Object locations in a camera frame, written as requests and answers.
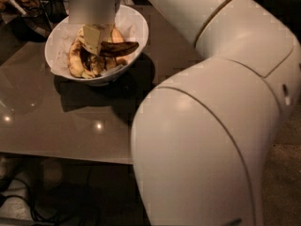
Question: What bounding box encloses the long left spotted banana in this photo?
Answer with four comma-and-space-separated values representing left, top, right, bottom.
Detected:
68, 37, 94, 79

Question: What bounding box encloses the orange-yellow right banana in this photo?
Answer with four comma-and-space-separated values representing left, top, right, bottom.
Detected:
111, 27, 124, 43

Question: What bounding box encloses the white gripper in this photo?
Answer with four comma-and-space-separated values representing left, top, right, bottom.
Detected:
69, 0, 120, 56

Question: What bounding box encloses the black floor cable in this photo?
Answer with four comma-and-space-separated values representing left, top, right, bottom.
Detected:
0, 177, 102, 226

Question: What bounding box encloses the dark tray with clutter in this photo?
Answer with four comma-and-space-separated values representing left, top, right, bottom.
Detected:
1, 0, 52, 42

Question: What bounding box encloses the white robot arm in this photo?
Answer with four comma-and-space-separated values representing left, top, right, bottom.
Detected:
131, 0, 300, 226

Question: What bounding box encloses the black mesh pen cup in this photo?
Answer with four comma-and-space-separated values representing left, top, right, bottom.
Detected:
41, 0, 67, 24

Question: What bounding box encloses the dark spotted top banana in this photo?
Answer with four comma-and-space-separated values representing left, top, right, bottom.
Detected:
100, 41, 139, 57

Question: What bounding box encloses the white bowl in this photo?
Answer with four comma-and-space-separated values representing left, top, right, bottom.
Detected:
43, 3, 150, 87

